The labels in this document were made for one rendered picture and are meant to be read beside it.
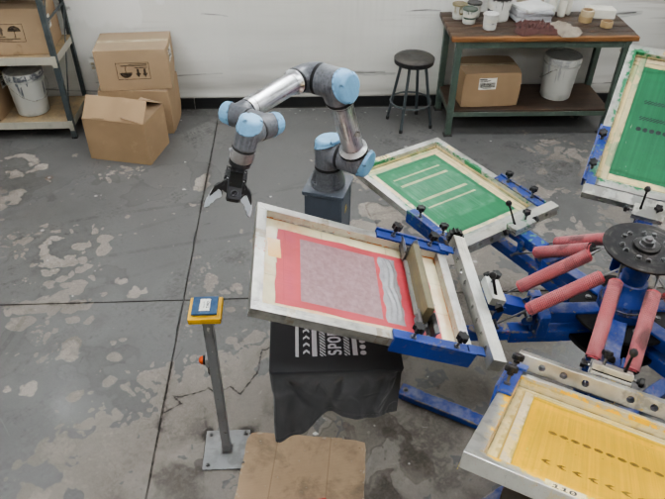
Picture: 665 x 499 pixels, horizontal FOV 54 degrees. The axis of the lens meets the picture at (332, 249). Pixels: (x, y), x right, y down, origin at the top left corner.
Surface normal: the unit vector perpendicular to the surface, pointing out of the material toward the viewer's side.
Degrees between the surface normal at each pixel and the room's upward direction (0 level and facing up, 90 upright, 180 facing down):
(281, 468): 0
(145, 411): 0
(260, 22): 90
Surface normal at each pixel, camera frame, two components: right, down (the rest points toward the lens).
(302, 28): 0.05, 0.62
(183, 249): 0.01, -0.78
